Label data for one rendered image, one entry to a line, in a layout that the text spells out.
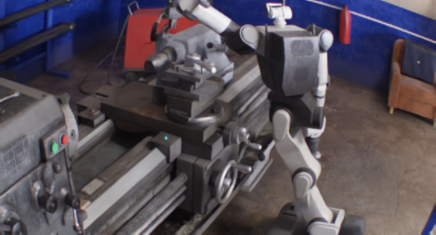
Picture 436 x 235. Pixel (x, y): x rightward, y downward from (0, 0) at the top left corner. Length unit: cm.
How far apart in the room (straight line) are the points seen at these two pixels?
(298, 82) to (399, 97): 314
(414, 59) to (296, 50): 341
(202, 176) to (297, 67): 61
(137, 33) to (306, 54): 305
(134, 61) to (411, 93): 330
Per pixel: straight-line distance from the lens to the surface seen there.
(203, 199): 203
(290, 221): 264
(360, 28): 565
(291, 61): 198
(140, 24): 479
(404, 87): 499
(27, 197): 114
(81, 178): 194
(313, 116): 216
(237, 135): 201
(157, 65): 213
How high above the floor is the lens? 179
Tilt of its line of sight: 25 degrees down
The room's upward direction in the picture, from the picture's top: 4 degrees clockwise
